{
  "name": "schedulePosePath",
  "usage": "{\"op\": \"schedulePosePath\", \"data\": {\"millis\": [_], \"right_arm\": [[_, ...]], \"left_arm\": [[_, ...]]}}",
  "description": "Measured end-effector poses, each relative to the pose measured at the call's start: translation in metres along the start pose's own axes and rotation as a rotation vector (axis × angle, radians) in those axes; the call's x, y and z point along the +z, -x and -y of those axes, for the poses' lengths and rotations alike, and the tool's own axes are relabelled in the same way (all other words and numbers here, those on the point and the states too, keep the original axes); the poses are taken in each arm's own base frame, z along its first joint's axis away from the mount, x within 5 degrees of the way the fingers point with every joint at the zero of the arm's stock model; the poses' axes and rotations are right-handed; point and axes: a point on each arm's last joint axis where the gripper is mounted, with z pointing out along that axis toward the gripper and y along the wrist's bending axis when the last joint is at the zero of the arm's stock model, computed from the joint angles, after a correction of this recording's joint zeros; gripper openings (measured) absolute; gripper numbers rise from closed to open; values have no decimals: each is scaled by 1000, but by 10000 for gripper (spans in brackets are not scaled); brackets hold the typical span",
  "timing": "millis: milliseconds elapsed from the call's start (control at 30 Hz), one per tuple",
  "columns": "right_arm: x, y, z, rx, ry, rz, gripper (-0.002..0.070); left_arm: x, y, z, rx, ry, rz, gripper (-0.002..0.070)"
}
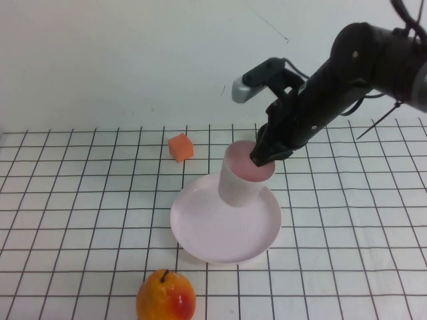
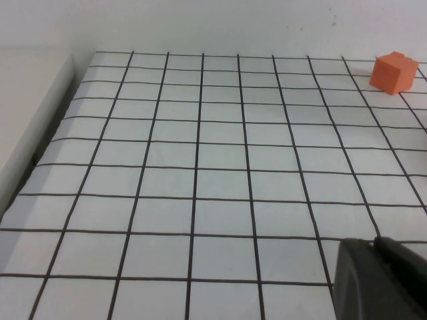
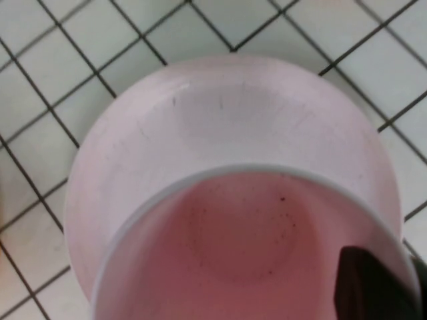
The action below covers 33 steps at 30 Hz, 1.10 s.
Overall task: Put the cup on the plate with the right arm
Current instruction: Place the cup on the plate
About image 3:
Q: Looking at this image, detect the pale pink plastic cup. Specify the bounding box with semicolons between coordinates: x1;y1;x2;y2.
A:
89;163;422;320

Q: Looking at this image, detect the pale pink round plate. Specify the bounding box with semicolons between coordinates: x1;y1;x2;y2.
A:
63;55;403;309

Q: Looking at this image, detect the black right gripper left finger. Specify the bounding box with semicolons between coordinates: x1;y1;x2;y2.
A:
332;245;420;320

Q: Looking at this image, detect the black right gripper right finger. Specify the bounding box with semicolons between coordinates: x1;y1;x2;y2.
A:
412;259;427;320

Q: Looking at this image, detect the white black grid tablecloth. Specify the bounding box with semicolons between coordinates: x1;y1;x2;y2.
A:
0;0;427;320

